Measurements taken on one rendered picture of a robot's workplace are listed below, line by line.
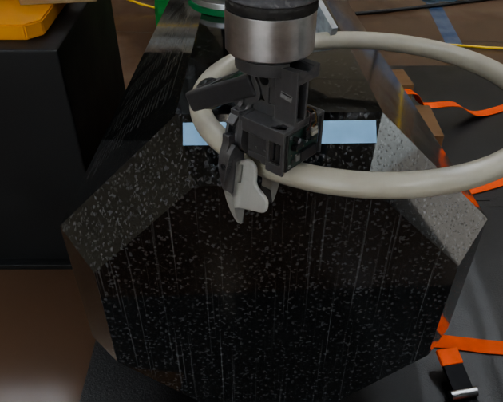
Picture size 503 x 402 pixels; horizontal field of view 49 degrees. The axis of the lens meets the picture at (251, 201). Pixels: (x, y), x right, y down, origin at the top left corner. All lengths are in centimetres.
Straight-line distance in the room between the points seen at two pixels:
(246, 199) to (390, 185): 16
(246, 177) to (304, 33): 18
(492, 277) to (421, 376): 47
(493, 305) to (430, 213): 83
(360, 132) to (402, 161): 10
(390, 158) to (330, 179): 37
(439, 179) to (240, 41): 26
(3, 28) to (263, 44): 109
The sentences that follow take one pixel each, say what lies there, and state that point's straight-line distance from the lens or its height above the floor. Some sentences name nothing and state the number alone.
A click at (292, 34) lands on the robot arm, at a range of 53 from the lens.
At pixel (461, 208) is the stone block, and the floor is 64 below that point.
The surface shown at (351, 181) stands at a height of 95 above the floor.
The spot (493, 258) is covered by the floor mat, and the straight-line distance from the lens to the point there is 198.
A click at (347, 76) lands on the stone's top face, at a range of 105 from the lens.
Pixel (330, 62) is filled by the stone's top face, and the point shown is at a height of 84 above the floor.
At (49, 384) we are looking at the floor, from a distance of 164.
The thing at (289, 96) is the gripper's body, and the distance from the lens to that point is 56.
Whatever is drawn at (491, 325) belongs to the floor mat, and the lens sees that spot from 178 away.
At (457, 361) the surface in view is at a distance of 160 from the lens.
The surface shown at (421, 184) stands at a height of 95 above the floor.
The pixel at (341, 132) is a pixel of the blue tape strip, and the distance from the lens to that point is 93.
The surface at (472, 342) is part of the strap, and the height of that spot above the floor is 2.
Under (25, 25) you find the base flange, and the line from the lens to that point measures 153.
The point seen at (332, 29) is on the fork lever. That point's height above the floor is 93.
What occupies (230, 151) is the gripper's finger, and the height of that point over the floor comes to 97.
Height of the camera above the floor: 131
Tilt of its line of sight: 40 degrees down
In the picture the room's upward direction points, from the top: straight up
